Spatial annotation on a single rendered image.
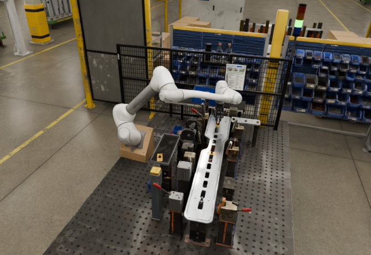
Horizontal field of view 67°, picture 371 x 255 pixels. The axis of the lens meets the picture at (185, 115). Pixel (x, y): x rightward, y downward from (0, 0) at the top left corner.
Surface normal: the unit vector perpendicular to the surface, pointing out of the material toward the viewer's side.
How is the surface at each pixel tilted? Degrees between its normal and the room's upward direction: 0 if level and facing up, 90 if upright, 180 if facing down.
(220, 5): 90
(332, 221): 0
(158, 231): 0
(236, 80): 90
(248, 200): 0
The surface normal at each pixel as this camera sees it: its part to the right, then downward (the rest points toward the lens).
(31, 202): 0.03, -0.87
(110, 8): -0.30, 0.45
